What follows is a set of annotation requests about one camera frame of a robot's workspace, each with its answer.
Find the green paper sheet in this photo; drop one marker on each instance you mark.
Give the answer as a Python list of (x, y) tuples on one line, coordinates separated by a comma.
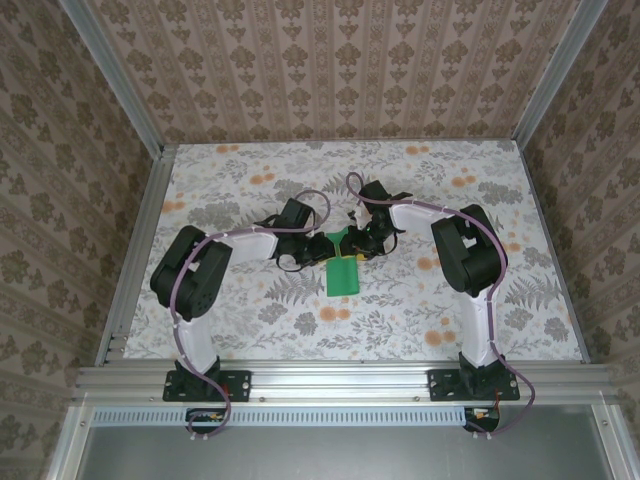
[(342, 280)]

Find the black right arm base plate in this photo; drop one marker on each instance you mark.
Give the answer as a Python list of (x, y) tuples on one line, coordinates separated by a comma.
[(442, 385)]

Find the aluminium frame post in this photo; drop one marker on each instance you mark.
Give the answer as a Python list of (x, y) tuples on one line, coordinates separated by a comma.
[(553, 75), (116, 75)]

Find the grey metal panel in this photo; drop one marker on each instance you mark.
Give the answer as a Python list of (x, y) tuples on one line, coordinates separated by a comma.
[(340, 455)]

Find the aluminium lower frame bar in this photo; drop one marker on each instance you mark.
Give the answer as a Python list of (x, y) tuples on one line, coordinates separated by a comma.
[(70, 445), (607, 445)]

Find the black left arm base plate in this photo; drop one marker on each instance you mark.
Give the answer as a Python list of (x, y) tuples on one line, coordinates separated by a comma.
[(237, 385)]

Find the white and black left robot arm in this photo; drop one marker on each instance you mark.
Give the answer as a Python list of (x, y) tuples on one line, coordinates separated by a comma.
[(190, 270)]

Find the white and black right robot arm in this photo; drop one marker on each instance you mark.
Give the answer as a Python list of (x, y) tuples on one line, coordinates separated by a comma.
[(470, 250)]

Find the long aluminium mounting rail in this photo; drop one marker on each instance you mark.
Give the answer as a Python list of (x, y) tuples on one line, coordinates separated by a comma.
[(340, 382)]

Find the aluminium table side rail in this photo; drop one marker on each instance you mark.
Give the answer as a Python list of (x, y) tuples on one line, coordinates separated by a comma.
[(150, 210)]

